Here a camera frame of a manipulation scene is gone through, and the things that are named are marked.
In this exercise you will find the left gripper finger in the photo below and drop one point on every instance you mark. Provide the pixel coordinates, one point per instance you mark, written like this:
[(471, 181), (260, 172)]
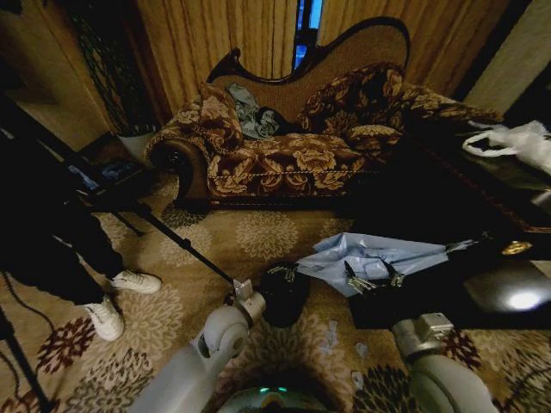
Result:
[(277, 271), (291, 273)]

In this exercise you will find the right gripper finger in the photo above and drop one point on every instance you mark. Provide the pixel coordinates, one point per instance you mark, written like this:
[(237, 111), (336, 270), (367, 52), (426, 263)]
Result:
[(394, 275), (354, 279)]

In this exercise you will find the blue garbage bag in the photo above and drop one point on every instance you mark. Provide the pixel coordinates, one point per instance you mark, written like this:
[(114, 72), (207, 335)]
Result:
[(387, 254)]

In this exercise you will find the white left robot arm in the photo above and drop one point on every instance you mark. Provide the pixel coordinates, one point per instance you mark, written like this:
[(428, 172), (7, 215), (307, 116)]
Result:
[(189, 370)]

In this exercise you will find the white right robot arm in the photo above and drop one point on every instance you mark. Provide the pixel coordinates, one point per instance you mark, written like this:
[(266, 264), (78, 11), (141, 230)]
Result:
[(435, 378)]

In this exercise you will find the white plastic bag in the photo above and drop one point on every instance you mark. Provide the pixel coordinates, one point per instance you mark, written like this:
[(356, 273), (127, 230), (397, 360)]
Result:
[(516, 144)]

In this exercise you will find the small paper scrap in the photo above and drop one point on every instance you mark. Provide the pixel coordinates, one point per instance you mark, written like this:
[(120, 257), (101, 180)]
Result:
[(331, 342), (357, 380), (361, 349)]

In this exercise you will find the black tripod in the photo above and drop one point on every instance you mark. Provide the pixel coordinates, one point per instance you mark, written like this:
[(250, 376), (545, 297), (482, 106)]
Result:
[(185, 245)]

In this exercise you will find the dark wooden table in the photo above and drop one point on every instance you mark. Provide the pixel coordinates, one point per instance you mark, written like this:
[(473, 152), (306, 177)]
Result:
[(473, 206)]

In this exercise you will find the floral chaise longue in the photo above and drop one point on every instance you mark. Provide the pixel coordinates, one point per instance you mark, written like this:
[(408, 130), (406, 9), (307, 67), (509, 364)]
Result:
[(284, 163)]

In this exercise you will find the gold table ornament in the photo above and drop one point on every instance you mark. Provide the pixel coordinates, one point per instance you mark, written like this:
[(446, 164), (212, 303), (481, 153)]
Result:
[(516, 248)]

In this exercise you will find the white robot front shell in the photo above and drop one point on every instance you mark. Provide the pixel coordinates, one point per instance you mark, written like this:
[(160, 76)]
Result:
[(267, 402)]

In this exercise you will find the person's white shoe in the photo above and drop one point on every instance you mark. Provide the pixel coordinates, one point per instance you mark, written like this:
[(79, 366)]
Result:
[(135, 281), (103, 318)]

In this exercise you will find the black crumpled cloth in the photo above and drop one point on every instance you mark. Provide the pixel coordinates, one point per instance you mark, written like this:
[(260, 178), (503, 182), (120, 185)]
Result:
[(284, 122)]

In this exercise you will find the grey-blue crumpled cloth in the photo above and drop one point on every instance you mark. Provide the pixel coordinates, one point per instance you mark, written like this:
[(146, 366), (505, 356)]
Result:
[(251, 116)]

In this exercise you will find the floral square pillow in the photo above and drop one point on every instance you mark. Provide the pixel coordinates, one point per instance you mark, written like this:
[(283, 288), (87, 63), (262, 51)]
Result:
[(213, 118)]

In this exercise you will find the white plant pot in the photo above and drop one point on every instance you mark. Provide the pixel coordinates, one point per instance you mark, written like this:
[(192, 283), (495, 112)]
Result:
[(137, 144)]

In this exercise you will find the dark tablet screen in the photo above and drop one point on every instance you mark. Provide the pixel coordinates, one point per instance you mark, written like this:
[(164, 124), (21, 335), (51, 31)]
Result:
[(107, 176)]

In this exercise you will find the person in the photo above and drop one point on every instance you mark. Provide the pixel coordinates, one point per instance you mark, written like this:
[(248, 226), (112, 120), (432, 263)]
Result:
[(47, 241)]

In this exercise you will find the golden curtain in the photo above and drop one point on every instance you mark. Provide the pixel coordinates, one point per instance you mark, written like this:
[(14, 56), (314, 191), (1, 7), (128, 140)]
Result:
[(206, 47), (430, 38)]

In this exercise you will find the dark potted plant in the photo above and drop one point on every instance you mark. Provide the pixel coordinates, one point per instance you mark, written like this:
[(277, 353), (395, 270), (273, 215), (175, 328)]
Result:
[(107, 64)]

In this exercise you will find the black stand pole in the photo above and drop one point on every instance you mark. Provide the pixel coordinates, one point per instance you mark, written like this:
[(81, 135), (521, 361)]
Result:
[(21, 365)]

